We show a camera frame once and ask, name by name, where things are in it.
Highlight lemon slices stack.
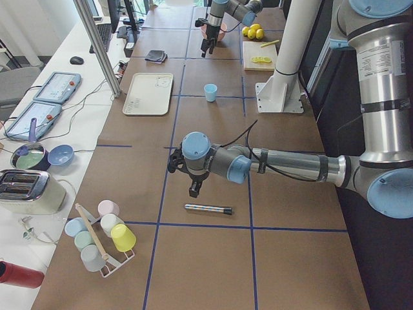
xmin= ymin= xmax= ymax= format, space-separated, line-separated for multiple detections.
xmin=250 ymin=56 xmax=272 ymax=64

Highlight yellow lemon upper right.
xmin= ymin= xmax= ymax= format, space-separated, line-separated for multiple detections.
xmin=250 ymin=23 xmax=261 ymax=31

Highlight steel muddler black tip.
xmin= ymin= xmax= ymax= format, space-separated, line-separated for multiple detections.
xmin=184 ymin=203 xmax=233 ymax=215

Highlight grey upturned cup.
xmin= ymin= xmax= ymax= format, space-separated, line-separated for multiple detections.
xmin=81 ymin=244 xmax=106 ymax=272

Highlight white wire cup rack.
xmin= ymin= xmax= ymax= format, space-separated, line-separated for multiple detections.
xmin=75 ymin=203 xmax=136 ymax=278

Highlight light blue plastic cup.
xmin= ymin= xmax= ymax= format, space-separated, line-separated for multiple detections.
xmin=204 ymin=83 xmax=217 ymax=102

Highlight blue small bowl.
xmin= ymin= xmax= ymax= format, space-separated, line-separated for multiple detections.
xmin=48 ymin=145 xmax=74 ymax=167

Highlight light blue upturned cup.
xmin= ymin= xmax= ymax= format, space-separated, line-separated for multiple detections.
xmin=65 ymin=217 xmax=88 ymax=238

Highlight white upturned cup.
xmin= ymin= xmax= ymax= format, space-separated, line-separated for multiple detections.
xmin=100 ymin=213 xmax=124 ymax=238

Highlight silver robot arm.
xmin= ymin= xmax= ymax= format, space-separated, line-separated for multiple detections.
xmin=168 ymin=1 xmax=412 ymax=219
xmin=195 ymin=0 xmax=263 ymax=58

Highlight yellow-green plastic knife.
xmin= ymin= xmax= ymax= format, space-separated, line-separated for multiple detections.
xmin=260 ymin=39 xmax=280 ymax=48

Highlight yellow lemon lower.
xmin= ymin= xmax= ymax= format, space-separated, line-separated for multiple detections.
xmin=256 ymin=28 xmax=265 ymax=40

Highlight upper teach pendant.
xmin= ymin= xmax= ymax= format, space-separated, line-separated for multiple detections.
xmin=33 ymin=72 xmax=82 ymax=105

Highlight yellow-green upturned cup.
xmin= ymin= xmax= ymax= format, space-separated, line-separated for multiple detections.
xmin=111 ymin=223 xmax=137 ymax=253

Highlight mint upturned cup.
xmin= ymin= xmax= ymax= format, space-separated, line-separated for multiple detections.
xmin=74 ymin=231 xmax=95 ymax=252

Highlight teach pendant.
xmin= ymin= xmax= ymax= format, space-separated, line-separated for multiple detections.
xmin=33 ymin=72 xmax=82 ymax=105
xmin=5 ymin=101 xmax=62 ymax=141

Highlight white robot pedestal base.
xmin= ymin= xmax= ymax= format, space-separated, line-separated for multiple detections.
xmin=256 ymin=0 xmax=322 ymax=114

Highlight yellow lemon upper left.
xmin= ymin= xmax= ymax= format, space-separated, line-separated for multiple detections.
xmin=242 ymin=26 xmax=250 ymax=36

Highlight pink upturned cup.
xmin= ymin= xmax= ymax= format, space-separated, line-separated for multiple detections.
xmin=97 ymin=200 xmax=120 ymax=218

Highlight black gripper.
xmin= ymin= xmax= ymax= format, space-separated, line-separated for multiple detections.
xmin=188 ymin=172 xmax=208 ymax=198
xmin=201 ymin=23 xmax=219 ymax=57

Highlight aluminium frame post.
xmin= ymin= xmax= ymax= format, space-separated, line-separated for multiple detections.
xmin=74 ymin=0 xmax=121 ymax=98

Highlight cream bear serving tray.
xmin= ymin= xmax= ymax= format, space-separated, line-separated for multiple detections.
xmin=123 ymin=73 xmax=174 ymax=116

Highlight pink bowl of ice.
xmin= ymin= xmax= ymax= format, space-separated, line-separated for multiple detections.
xmin=201 ymin=22 xmax=227 ymax=42

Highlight grey folded cloths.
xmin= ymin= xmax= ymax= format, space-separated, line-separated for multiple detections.
xmin=145 ymin=50 xmax=168 ymax=63

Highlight wooden cutting board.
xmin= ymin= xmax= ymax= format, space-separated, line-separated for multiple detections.
xmin=243 ymin=41 xmax=277 ymax=71

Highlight cream toaster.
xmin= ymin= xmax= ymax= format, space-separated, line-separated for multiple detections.
xmin=1 ymin=169 xmax=66 ymax=215

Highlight black computer mouse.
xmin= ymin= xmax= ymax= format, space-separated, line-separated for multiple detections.
xmin=70 ymin=56 xmax=84 ymax=65

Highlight yellow lemon middle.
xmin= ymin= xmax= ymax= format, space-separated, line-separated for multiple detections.
xmin=247 ymin=29 xmax=256 ymax=39

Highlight yellow lemon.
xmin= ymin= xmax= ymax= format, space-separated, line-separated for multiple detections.
xmin=256 ymin=28 xmax=265 ymax=40
xmin=250 ymin=23 xmax=261 ymax=31
xmin=247 ymin=29 xmax=256 ymax=39
xmin=242 ymin=26 xmax=250 ymax=36

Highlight blue saucepan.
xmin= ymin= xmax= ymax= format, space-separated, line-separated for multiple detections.
xmin=10 ymin=118 xmax=50 ymax=171

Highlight red bottle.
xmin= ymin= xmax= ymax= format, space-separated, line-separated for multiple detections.
xmin=1 ymin=261 xmax=45 ymax=289

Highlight lower teach pendant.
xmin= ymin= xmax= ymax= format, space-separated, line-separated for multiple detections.
xmin=5 ymin=101 xmax=62 ymax=141

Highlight black keyboard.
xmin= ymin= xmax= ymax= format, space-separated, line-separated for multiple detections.
xmin=96 ymin=23 xmax=112 ymax=52

